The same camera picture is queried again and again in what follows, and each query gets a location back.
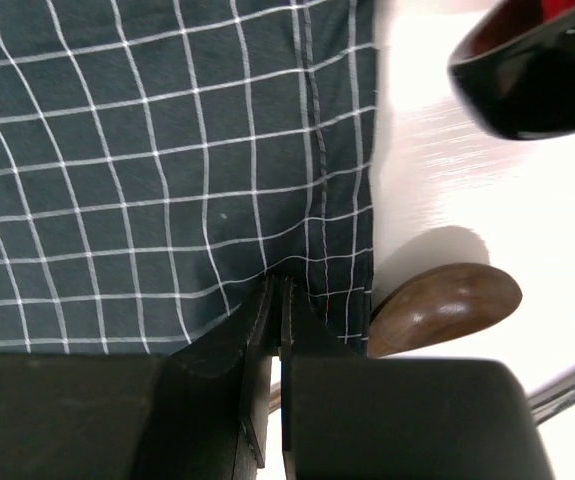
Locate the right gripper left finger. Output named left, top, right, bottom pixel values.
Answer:
left=0, top=278, right=275, bottom=479

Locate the silver table knife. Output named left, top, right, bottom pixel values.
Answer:
left=528, top=365, right=575, bottom=425

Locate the dark checkered cloth napkin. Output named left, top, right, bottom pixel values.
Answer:
left=0, top=1, right=377, bottom=354

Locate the brown wooden spoon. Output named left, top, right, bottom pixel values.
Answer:
left=367, top=263, right=523, bottom=358

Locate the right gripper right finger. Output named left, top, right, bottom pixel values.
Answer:
left=281, top=280, right=553, bottom=480

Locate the red mug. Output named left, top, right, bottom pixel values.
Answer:
left=448, top=0, right=575, bottom=141

